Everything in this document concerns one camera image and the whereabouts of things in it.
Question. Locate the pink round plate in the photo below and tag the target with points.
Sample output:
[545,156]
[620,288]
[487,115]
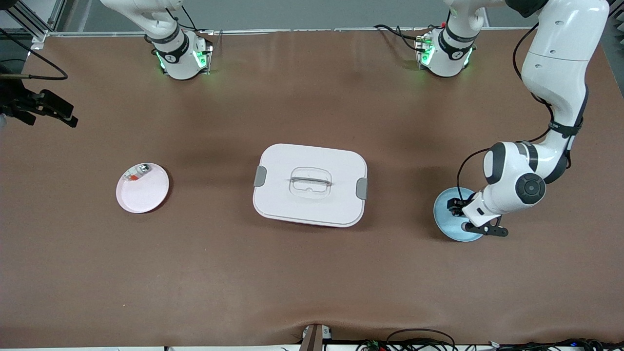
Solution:
[144,195]

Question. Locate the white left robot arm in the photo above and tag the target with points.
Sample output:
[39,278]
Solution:
[560,73]

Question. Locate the light blue round plate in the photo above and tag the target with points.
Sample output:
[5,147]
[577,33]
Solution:
[443,219]

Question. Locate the white lidded storage box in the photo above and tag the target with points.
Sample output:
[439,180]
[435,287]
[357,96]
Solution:
[312,204]

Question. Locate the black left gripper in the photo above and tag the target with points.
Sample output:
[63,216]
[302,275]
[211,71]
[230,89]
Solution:
[458,205]

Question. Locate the small clear electrical component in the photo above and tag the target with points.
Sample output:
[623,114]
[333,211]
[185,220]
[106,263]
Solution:
[136,173]

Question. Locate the silver table edge rail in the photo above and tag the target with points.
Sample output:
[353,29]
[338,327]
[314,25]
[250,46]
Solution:
[317,30]

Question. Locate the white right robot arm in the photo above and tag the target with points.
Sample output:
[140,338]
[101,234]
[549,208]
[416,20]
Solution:
[178,53]

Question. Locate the brown bracket post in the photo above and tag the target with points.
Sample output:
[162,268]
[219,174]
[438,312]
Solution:
[314,339]

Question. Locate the brown table mat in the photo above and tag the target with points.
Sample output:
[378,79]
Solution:
[312,273]

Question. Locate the aluminium frame profile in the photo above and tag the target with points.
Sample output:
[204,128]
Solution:
[39,36]

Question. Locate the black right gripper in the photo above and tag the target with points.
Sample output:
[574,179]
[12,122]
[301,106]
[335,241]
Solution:
[18,103]

